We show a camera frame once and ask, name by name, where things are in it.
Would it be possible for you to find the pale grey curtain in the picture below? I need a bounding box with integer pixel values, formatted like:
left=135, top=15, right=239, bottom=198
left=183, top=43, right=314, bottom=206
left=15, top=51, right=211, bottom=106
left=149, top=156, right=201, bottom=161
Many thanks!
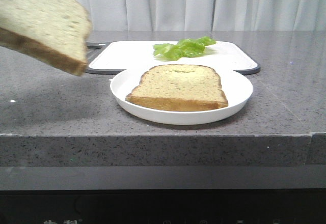
left=77, top=0, right=325, bottom=31

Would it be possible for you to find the white round plate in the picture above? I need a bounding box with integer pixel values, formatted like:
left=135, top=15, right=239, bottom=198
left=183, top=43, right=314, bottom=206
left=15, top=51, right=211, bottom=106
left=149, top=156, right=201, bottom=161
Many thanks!
left=110, top=68, right=253, bottom=125

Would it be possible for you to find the white cutting board black rim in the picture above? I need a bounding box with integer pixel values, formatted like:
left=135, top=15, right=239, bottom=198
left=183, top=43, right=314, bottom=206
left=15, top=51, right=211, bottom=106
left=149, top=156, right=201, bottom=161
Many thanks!
left=86, top=41, right=260, bottom=75

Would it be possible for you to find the bread slice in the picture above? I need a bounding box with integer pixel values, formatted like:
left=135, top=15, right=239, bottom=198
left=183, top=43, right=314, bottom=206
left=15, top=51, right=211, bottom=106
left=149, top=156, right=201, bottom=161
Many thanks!
left=126, top=64, right=228, bottom=112
left=1, top=0, right=92, bottom=76

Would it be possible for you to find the green lettuce leaf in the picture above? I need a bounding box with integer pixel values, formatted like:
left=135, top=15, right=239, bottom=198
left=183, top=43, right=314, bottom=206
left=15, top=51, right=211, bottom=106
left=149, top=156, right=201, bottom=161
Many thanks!
left=152, top=36, right=216, bottom=61

